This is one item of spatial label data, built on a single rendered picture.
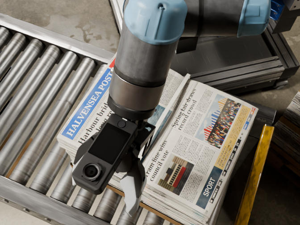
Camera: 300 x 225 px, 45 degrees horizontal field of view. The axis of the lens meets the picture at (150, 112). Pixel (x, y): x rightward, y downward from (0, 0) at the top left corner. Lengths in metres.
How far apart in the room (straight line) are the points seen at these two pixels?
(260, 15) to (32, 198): 0.74
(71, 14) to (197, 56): 0.92
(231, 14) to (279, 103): 1.64
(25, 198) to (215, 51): 1.32
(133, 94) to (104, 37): 1.84
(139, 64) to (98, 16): 1.97
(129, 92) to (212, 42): 1.58
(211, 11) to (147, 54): 0.14
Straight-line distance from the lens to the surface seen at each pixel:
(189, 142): 0.81
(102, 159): 0.51
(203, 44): 2.03
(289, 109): 1.58
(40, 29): 1.32
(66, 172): 1.04
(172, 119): 0.83
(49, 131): 1.10
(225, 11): 0.56
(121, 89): 0.49
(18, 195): 1.05
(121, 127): 0.52
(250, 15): 0.57
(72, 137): 0.82
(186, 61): 1.95
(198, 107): 0.85
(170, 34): 0.45
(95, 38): 2.31
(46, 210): 1.02
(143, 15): 0.44
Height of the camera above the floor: 1.76
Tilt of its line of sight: 62 degrees down
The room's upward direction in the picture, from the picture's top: 3 degrees clockwise
